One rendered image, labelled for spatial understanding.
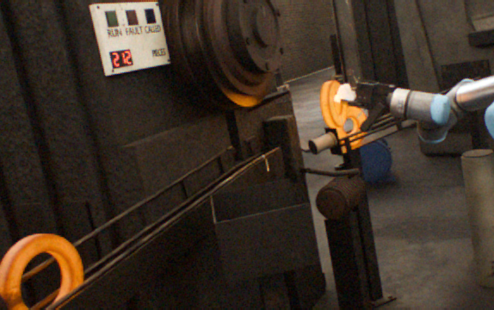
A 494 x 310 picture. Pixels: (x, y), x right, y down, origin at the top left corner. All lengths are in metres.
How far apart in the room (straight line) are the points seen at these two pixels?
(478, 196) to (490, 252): 0.22
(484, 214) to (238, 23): 1.20
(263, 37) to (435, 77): 2.77
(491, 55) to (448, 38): 0.32
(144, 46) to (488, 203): 1.38
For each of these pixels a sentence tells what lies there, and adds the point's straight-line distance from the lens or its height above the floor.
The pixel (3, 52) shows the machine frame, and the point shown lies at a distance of 1.77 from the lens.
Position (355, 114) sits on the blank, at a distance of 2.21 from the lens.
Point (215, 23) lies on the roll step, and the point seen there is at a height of 1.15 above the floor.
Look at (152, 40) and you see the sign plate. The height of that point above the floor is 1.13.
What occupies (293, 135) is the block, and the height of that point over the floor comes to 0.73.
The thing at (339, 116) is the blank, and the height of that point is 0.78.
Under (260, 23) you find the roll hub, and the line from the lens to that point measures 1.77.
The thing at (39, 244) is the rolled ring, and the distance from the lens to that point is 1.21.
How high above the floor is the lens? 1.06
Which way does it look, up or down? 10 degrees down
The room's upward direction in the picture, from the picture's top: 11 degrees counter-clockwise
